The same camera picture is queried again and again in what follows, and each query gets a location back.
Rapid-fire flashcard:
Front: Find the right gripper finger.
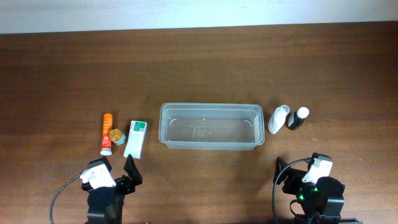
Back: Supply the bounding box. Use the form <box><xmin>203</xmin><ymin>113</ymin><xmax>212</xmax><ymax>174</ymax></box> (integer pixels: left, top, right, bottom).
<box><xmin>273</xmin><ymin>157</ymin><xmax>287</xmax><ymax>184</ymax></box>
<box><xmin>312</xmin><ymin>152</ymin><xmax>332</xmax><ymax>162</ymax></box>

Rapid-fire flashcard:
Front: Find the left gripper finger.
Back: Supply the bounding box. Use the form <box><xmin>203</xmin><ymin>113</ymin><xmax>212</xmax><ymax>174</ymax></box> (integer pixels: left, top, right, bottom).
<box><xmin>124</xmin><ymin>154</ymin><xmax>142</xmax><ymax>186</ymax></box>
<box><xmin>88</xmin><ymin>156</ymin><xmax>112</xmax><ymax>171</ymax></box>

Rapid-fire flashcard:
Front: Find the white green medicine box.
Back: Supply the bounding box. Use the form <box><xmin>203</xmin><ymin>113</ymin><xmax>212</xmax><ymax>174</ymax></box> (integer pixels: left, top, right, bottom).
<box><xmin>123</xmin><ymin>121</ymin><xmax>147</xmax><ymax>159</ymax></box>

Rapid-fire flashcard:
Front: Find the gold lidded small jar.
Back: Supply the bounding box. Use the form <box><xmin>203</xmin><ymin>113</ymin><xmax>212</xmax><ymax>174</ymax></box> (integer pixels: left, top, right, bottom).
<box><xmin>109</xmin><ymin>129</ymin><xmax>126</xmax><ymax>145</ymax></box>

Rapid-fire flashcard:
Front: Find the black bottle white cap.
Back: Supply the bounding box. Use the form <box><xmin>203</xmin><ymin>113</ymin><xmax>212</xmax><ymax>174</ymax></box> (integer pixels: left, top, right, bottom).
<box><xmin>287</xmin><ymin>107</ymin><xmax>310</xmax><ymax>131</ymax></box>

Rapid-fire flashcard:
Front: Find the orange tablet tube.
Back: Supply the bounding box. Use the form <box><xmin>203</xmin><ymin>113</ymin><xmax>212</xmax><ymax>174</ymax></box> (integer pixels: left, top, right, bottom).
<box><xmin>100</xmin><ymin>113</ymin><xmax>113</xmax><ymax>156</ymax></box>

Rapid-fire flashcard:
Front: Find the white spray bottle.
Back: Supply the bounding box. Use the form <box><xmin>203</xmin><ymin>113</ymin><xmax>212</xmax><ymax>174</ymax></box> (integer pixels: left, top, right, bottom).
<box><xmin>268</xmin><ymin>105</ymin><xmax>290</xmax><ymax>134</ymax></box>

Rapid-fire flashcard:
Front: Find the clear plastic container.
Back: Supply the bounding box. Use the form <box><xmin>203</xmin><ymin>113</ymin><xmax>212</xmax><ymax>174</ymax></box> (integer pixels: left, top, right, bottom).
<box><xmin>159</xmin><ymin>103</ymin><xmax>265</xmax><ymax>151</ymax></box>

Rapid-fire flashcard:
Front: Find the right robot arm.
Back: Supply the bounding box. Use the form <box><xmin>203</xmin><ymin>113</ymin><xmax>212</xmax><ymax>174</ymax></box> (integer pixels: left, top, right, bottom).
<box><xmin>272</xmin><ymin>152</ymin><xmax>360</xmax><ymax>224</ymax></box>

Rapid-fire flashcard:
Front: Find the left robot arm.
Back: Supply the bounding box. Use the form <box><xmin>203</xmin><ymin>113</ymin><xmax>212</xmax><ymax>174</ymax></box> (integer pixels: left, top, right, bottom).
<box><xmin>80</xmin><ymin>156</ymin><xmax>142</xmax><ymax>224</ymax></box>

